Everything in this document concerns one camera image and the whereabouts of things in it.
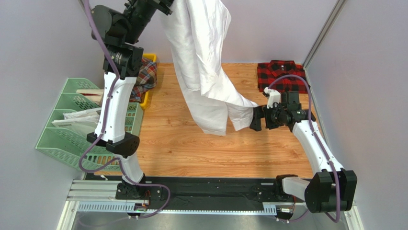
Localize white long sleeve shirt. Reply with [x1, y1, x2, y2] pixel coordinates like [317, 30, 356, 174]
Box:
[161, 0, 257, 136]

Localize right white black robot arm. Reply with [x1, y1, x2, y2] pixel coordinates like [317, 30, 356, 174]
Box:
[250, 88, 357, 213]

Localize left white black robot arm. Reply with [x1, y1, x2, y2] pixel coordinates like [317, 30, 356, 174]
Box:
[84, 0, 172, 199]

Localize red black plaid folded shirt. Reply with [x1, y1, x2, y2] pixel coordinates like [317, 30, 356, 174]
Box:
[257, 60, 310, 94]

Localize yellow plastic bin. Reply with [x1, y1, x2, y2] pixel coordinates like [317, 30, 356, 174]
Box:
[139, 53, 158, 109]

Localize multicolour plaid shirt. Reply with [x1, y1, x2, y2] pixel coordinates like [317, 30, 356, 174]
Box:
[129, 57, 158, 103]

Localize papers in file rack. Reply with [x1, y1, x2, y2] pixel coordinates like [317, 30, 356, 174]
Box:
[51, 89, 104, 137]

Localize green mesh file rack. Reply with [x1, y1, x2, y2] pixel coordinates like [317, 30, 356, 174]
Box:
[35, 78, 144, 170]

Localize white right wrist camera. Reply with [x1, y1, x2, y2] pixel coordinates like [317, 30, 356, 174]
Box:
[263, 87, 281, 109]

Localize right aluminium corner post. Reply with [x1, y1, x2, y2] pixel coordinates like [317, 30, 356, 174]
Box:
[303, 0, 348, 69]

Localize aluminium corner post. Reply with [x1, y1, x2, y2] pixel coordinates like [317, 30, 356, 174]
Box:
[78, 0, 91, 12]
[303, 0, 348, 69]

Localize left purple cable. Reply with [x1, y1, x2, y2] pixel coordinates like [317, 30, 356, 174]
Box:
[78, 0, 171, 220]

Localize purple cable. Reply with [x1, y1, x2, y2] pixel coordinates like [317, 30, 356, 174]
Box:
[78, 0, 171, 220]
[268, 74, 342, 224]

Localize left aluminium corner post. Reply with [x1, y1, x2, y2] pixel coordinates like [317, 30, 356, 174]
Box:
[78, 0, 91, 12]

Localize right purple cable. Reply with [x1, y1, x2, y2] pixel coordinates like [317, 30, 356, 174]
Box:
[268, 74, 342, 224]

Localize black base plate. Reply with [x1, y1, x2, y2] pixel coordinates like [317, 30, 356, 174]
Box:
[85, 174, 303, 212]

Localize aluminium rail frame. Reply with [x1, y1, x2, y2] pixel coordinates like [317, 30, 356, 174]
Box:
[56, 179, 365, 230]

